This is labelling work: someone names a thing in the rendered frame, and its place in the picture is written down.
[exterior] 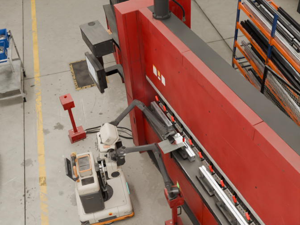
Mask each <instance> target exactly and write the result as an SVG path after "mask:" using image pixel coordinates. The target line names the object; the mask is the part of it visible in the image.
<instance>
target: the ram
mask: <svg viewBox="0 0 300 225"><path fill-rule="evenodd" d="M141 25H142V39H143V49H144V58H145V68H146V76H147V77H148V78H149V79H150V81H151V82H152V83H153V85H154V86H155V87H156V88H157V89H158V91H159V92H160V93H161V94H162V96H163V97H164V98H165V100H166V101H167V102H168V103H169V105H170V106H171V107H172V108H173V110H174V111H175V112H176V113H177V115H178V116H179V117H180V118H181V120H182V121H183V122H184V123H185V125H186V126H187V127H188V128H189V130H190V131H191V132H192V133H193V135H194V136H195V137H196V138H197V140H198V141H199V142H200V144H201V145H202V146H203V147H204V148H205V150H206V151H207V152H208V154H209V155H210V156H211V157H212V159H213V160H214V161H215V163H216V164H217V165H218V166H219V167H220V169H221V170H222V171H223V172H224V174H225V175H226V176H227V178H228V179H229V180H230V181H231V183H232V184H233V185H234V186H235V188H236V189H237V190H238V191H239V193H240V194H241V195H242V196H243V198H244V199H245V200H246V201H247V203H248V204H249V205H250V207H251V208H252V209H253V210H254V211H255V213H256V214H257V215H258V217H259V218H260V219H261V220H262V222H263V223H264V224H265V225H300V190H299V189H298V188H297V187H296V186H295V185H294V184H293V183H292V182H291V181H290V180H289V179H288V177H287V176H286V175H285V174H284V173H283V172H282V171H281V170H280V169H279V168H278V167H277V166H276V165H275V164H274V163H273V162H272V161H271V160H270V159H269V158H268V157H267V156H266V154H265V153H264V152H263V151H262V150H261V149H260V148H259V147H258V146H257V145H256V144H255V143H254V142H253V141H252V140H251V138H250V137H249V136H248V135H247V134H246V133H245V132H244V131H243V130H242V129H241V128H240V127H239V126H238V125H237V123H236V122H235V121H234V120H233V119H232V118H231V117H230V116H229V115H228V114H227V113H226V112H225V111H224V110H223V109H222V108H221V106H220V105H219V104H218V103H217V102H216V101H215V100H214V99H213V98H212V97H211V96H210V95H209V94H208V93H207V92H206V91H205V90H204V89H203V88H202V87H201V86H200V84H199V83H198V82H197V81H196V80H195V79H194V78H193V77H192V76H191V75H190V74H189V73H188V72H187V71H186V70H185V68H184V67H183V66H182V65H181V64H180V63H179V62H178V61H177V60H176V59H175V58H174V57H173V56H172V55H171V54H170V52H169V51H168V50H167V49H166V48H165V47H164V46H163V45H162V44H161V43H160V42H159V41H158V40H157V39H156V38H155V36H154V35H153V34H152V33H151V32H150V31H149V30H148V29H147V28H146V27H145V26H144V25H143V24H142V23H141ZM153 65H154V66H155V67H156V71H157V76H156V75H155V73H154V70H153ZM158 71H159V72H160V80H159V78H158V76H159V75H158ZM161 75H162V76H163V77H164V78H165V86H164V84H163V83H162V77H161ZM146 79H147V78H146ZM147 80H148V79H147ZM148 81H149V80H148ZM150 81H149V83H150V84H151V82H150ZM151 85H152V84H151ZM153 85H152V87H153V88H154V86H153ZM154 89H155V88H154ZM155 90H156V89H155ZM158 91H157V90H156V92H157V93H158ZM158 94H159V93H158ZM159 95H160V94H159ZM160 97H161V95H160ZM161 98H162V97H161ZM162 99H163V98H162ZM163 100H164V99H163ZM165 100H164V102H165V103H166V101H165ZM166 104H167V103H166ZM169 105H168V104H167V106H168V107H169V108H170V106H169ZM170 110H171V111H172V112H173V110H172V109H171V108H170ZM173 113H174V112H173ZM174 114H175V113H174ZM177 115H176V114H175V116H176V117H177ZM177 118H178V117H177ZM178 120H179V121H180V122H181V120H180V119H179V118H178ZM181 123H182V122H181ZM182 125H183V126H184V127H185V125H184V124H183V123H182ZM185 129H186V130H187V131H188V129H187V128H186V127H185ZM188 132H189V131H188ZM189 133H190V132H189ZM190 135H191V136H192V134H191V133H190ZM192 137H193V136H192ZM193 139H194V140H195V141H196V139H195V138H194V137H193ZM196 143H197V144H198V145H199V146H200V144H199V143H198V142H197V141H196ZM200 148H201V149H202V150H203V148H202V147H201V146H200ZM203 151H204V150H203ZM204 153H205V154H206V155H207V153H206V152H205V151H204ZM207 156H208V155H207ZM208 158H209V159H210V160H211V158H210V157H209V156H208ZM211 162H212V163H213V164H214V166H215V167H216V168H217V169H218V167H217V166H216V165H215V163H214V162H213V161H212V160H211ZM218 171H219V172H220V173H221V174H222V172H221V171H220V170H219V169H218ZM222 175H223V174H222ZM223 177H224V178H225V176H224V175H223ZM225 179H226V178H225ZM226 181H227V182H228V183H229V185H230V186H231V187H232V188H233V186H232V185H231V184H230V182H229V181H228V180H227V179H226ZM233 190H234V191H235V192H236V193H237V191H236V190H235V189H234V188H233ZM237 195H238V196H239V197H240V195H239V194H238V193H237ZM240 198H241V197H240ZM241 200H242V201H243V202H244V204H245V205H246V206H247V207H248V209H249V210H250V211H251V212H252V210H251V209H250V208H249V206H248V205H247V204H246V203H245V201H244V200H243V199H242V198H241ZM252 214H253V215H254V216H255V218H256V219H257V220H258V221H259V223H260V224H261V225H263V224H262V223H261V222H260V220H259V219H258V218H257V217H256V215H255V214H254V213H253V212H252Z"/></svg>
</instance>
